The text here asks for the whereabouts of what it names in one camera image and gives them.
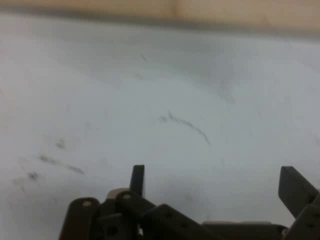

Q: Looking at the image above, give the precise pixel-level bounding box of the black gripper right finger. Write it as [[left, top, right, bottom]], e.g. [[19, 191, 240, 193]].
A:
[[277, 165, 320, 240]]

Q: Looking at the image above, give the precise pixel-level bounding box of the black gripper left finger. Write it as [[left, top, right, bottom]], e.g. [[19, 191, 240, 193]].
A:
[[58, 164, 218, 240]]

